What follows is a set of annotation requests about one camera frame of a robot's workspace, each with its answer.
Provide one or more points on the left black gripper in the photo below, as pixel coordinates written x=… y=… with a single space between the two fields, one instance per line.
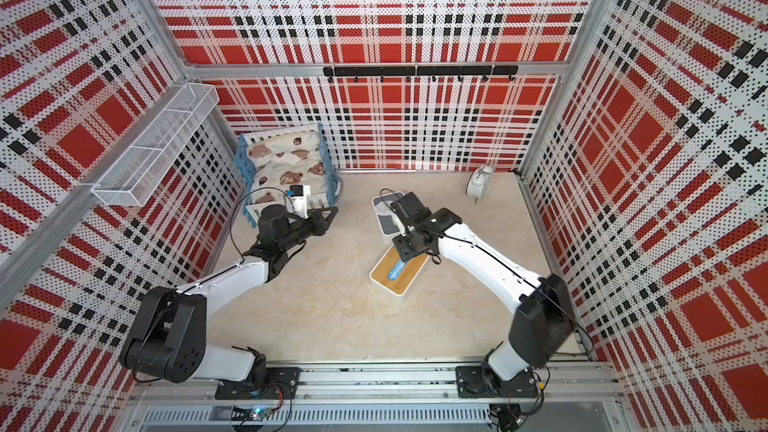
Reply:
x=319 y=222

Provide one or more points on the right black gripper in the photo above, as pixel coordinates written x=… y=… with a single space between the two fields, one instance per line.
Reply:
x=403 y=248

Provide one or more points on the blue tissue paper pack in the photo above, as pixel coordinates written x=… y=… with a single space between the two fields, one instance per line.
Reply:
x=396 y=270

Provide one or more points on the wooden tissue box lid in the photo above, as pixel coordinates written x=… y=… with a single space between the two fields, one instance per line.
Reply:
x=398 y=288

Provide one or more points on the white tissue box base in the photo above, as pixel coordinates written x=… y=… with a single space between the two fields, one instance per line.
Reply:
x=388 y=232

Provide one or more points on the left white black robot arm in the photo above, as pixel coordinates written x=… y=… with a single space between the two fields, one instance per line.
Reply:
x=168 y=337

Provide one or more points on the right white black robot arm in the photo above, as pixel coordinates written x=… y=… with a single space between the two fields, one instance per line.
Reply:
x=543 y=316

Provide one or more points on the bear print pillow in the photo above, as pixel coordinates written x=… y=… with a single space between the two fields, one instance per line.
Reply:
x=286 y=160

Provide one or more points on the white soap dispenser bottle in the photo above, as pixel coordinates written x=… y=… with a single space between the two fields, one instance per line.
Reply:
x=480 y=182

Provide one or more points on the green circuit board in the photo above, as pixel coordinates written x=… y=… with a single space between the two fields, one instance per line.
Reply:
x=256 y=413

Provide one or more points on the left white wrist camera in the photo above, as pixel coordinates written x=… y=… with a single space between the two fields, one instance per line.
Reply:
x=299 y=198

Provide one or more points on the white wire mesh shelf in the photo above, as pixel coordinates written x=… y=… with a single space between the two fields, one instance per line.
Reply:
x=136 y=174

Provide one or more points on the black wall hook rail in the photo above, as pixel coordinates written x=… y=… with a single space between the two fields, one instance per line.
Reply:
x=357 y=72

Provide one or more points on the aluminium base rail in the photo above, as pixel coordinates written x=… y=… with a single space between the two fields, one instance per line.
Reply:
x=413 y=395

